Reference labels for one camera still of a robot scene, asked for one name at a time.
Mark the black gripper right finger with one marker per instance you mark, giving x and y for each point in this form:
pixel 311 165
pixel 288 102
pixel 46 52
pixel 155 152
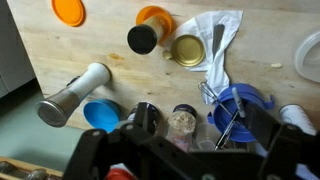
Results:
pixel 260 124

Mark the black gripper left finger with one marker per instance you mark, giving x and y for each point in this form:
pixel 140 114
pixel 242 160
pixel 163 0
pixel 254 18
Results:
pixel 141 116

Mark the white container with label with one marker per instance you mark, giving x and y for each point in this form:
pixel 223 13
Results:
pixel 295 114

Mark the white marker pen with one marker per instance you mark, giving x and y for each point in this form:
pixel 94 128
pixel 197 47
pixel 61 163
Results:
pixel 239 102

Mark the glass jar with granules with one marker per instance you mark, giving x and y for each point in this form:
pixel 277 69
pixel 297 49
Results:
pixel 181 125

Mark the wooden butcher block table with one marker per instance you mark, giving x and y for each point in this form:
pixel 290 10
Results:
pixel 261 53

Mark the red cloth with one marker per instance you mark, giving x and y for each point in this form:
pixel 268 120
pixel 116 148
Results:
pixel 119 174

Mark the black-capped spice jar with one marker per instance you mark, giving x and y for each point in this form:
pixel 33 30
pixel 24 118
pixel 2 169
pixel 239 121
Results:
pixel 143 38

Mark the gold metal lid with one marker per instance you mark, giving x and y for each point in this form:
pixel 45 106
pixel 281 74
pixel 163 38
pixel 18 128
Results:
pixel 186 50

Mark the white and steel grinder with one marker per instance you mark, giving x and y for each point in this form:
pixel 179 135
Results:
pixel 56 109

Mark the white cloth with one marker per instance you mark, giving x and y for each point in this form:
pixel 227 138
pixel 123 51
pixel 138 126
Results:
pixel 203 27

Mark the metal spatula blade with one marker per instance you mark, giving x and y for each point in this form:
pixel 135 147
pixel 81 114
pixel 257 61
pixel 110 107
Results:
pixel 217 37

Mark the orange round lid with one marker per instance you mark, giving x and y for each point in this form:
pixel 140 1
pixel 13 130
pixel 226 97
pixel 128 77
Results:
pixel 70 12

